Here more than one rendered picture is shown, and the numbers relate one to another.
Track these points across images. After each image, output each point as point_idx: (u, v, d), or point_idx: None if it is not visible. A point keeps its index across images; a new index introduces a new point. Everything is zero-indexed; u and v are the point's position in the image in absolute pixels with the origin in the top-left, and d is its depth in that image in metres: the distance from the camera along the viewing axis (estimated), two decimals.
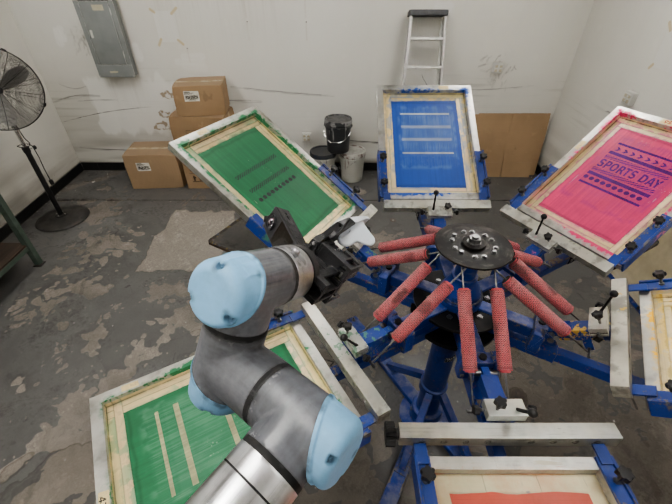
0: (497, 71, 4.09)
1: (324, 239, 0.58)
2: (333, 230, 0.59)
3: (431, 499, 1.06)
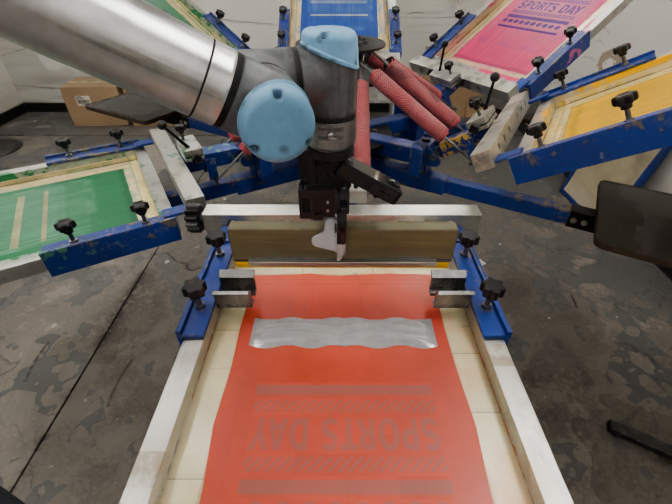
0: None
1: (340, 200, 0.60)
2: (341, 220, 0.61)
3: (218, 268, 0.82)
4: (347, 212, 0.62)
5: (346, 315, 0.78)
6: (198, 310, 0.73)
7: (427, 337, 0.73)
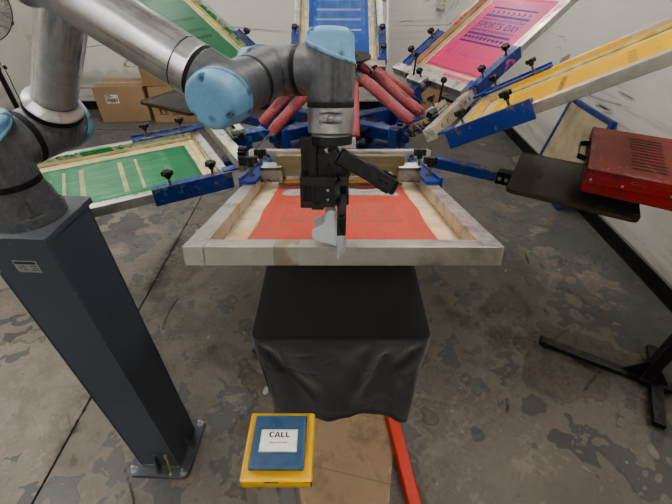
0: (441, 6, 4.37)
1: (340, 186, 0.62)
2: (341, 206, 0.62)
3: (260, 169, 1.29)
4: (347, 201, 0.63)
5: None
6: (250, 176, 1.18)
7: (393, 192, 1.17)
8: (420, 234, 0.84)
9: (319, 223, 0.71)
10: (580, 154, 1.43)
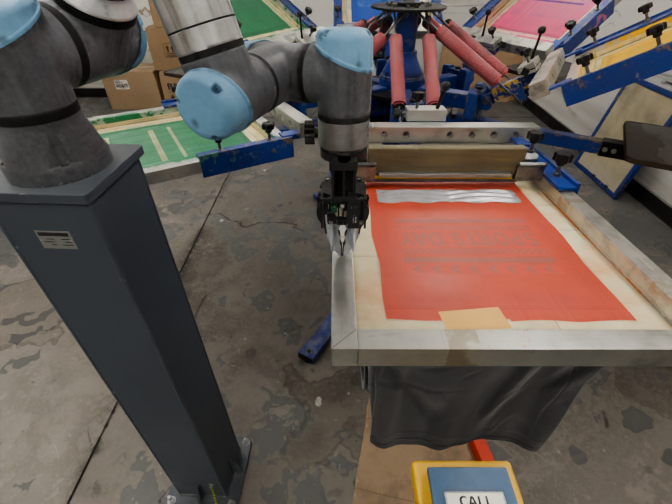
0: None
1: None
2: (368, 207, 0.65)
3: None
4: None
5: (445, 188, 1.01)
6: None
7: (512, 197, 0.96)
8: (593, 291, 0.67)
9: (333, 245, 0.65)
10: None
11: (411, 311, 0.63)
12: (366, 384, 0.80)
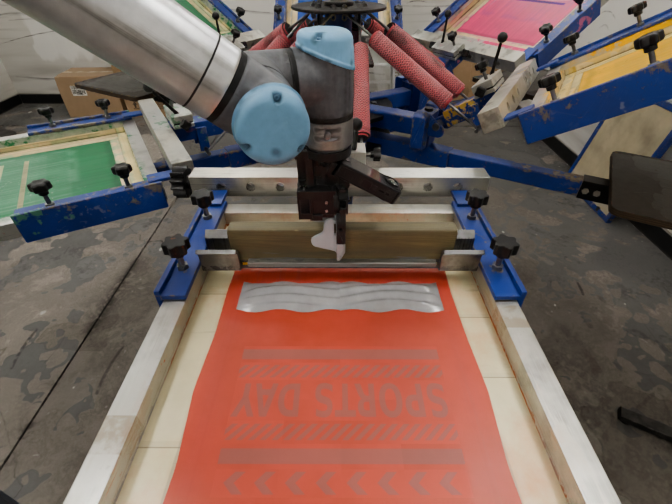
0: None
1: (339, 200, 0.60)
2: (340, 220, 0.61)
3: (205, 230, 0.76)
4: (346, 213, 0.62)
5: (343, 279, 0.71)
6: (181, 271, 0.66)
7: (432, 300, 0.67)
8: None
9: None
10: None
11: None
12: None
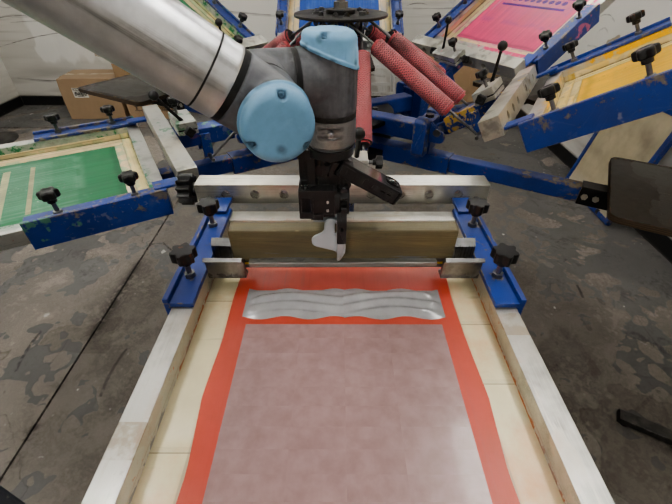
0: None
1: (340, 200, 0.60)
2: (341, 220, 0.61)
3: (211, 238, 0.77)
4: (347, 212, 0.62)
5: (347, 286, 0.73)
6: (188, 279, 0.68)
7: (434, 308, 0.68)
8: None
9: (319, 222, 0.70)
10: None
11: None
12: None
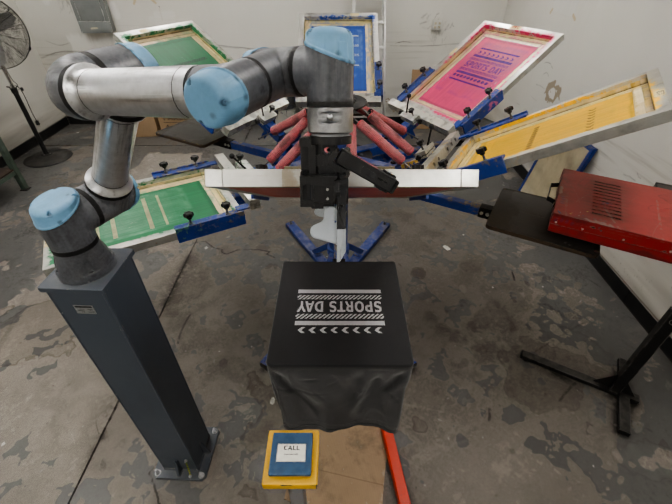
0: (436, 28, 4.57)
1: (339, 185, 0.62)
2: (340, 196, 0.61)
3: None
4: (347, 200, 0.64)
5: None
6: None
7: None
8: (409, 189, 0.96)
9: (320, 212, 0.74)
10: (549, 197, 1.63)
11: (275, 188, 0.91)
12: None
